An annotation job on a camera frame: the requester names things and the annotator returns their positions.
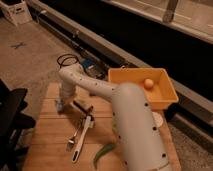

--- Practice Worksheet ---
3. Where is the blue towel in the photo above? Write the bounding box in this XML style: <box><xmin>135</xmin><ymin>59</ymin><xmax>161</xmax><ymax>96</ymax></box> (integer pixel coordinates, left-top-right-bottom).
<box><xmin>55</xmin><ymin>99</ymin><xmax>66</xmax><ymax>113</ymax></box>

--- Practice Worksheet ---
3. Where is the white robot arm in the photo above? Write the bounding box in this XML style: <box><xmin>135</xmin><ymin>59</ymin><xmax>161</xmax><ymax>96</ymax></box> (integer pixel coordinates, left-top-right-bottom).
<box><xmin>59</xmin><ymin>64</ymin><xmax>173</xmax><ymax>171</ymax></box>

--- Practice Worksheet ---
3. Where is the blue power device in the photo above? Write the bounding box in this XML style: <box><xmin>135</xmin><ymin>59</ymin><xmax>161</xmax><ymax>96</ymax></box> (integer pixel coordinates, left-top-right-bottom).
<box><xmin>81</xmin><ymin>59</ymin><xmax>105</xmax><ymax>80</ymax></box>

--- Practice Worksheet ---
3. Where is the dark small tool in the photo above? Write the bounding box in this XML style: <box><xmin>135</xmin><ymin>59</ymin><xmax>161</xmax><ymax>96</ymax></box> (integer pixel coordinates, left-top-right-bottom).
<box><xmin>73</xmin><ymin>101</ymin><xmax>94</xmax><ymax>114</ymax></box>

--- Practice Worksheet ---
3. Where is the orange ball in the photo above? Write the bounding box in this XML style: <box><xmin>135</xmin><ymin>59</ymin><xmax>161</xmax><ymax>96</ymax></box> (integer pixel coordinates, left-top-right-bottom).
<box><xmin>144</xmin><ymin>78</ymin><xmax>154</xmax><ymax>89</ymax></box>

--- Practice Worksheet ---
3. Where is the yellow plastic bin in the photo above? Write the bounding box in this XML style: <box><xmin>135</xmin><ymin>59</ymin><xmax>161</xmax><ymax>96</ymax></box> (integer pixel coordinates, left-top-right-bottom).
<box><xmin>108</xmin><ymin>68</ymin><xmax>179</xmax><ymax>110</ymax></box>

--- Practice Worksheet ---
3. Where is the green pepper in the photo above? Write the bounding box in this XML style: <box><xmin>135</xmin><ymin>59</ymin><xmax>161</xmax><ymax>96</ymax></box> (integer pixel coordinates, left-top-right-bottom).
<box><xmin>93</xmin><ymin>143</ymin><xmax>116</xmax><ymax>168</ymax></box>

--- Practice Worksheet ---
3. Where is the blue tape cross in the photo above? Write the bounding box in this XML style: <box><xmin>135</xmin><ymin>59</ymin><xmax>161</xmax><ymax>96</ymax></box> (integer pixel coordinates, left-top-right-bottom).
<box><xmin>10</xmin><ymin>42</ymin><xmax>26</xmax><ymax>49</ymax></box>

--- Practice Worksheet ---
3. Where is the black chair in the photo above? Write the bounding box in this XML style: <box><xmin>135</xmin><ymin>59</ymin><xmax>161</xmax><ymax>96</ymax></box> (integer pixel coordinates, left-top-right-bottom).
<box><xmin>0</xmin><ymin>79</ymin><xmax>36</xmax><ymax>171</ymax></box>

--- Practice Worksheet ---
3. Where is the white cardboard box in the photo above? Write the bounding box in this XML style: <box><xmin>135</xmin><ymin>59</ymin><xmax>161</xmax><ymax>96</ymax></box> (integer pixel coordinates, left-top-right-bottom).
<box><xmin>0</xmin><ymin>0</ymin><xmax>32</xmax><ymax>26</ymax></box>

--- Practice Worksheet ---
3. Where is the white handled utensil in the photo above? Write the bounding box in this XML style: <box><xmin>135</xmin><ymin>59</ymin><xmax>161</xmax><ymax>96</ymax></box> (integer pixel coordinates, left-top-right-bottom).
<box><xmin>72</xmin><ymin>115</ymin><xmax>94</xmax><ymax>163</ymax></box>

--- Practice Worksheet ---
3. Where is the black cable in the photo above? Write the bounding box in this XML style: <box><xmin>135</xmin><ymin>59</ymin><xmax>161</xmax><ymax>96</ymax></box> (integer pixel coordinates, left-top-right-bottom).
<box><xmin>56</xmin><ymin>53</ymin><xmax>81</xmax><ymax>69</ymax></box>

